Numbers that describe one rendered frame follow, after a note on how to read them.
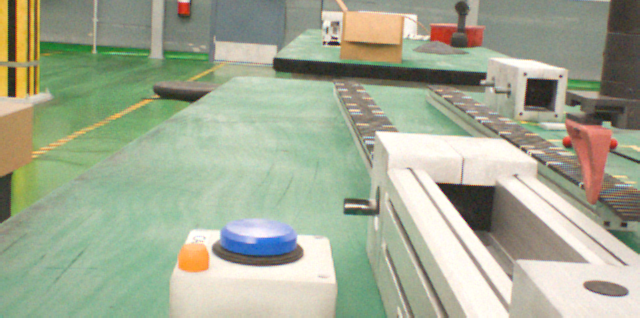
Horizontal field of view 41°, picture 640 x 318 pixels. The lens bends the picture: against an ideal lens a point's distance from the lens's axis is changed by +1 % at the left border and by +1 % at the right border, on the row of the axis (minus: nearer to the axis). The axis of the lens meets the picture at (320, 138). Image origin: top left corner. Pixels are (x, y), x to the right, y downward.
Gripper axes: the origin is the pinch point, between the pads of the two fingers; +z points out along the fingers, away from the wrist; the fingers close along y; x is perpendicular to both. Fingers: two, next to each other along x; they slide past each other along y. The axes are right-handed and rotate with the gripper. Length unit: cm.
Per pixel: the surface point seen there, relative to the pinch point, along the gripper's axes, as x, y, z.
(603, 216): 0.1, -1.4, 2.0
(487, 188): -17.4, -16.7, -3.9
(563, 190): 10.9, -1.5, 2.1
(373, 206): -16.6, -24.5, -2.0
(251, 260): -34.3, -32.4, -3.3
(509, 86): 77, 10, -2
